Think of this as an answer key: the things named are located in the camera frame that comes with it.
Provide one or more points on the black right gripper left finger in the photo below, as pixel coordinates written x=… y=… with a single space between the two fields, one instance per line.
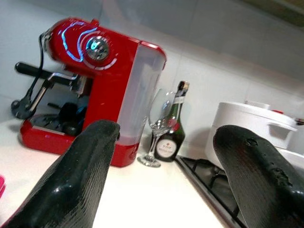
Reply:
x=71 y=185

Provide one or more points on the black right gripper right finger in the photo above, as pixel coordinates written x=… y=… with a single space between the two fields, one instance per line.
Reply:
x=261 y=180

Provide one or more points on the pink lidded food container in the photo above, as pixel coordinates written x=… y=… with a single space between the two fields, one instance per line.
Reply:
x=2 y=187

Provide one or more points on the steel gas hob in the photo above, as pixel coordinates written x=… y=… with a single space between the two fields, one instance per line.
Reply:
x=206 y=175

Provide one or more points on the dark green bottle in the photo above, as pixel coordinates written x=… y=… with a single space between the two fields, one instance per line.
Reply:
x=181 y=133

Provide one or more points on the red coffee machine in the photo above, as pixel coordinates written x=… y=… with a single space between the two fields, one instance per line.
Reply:
x=111 y=83

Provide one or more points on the clear wine glass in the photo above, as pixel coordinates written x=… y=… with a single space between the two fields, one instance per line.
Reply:
x=161 y=114

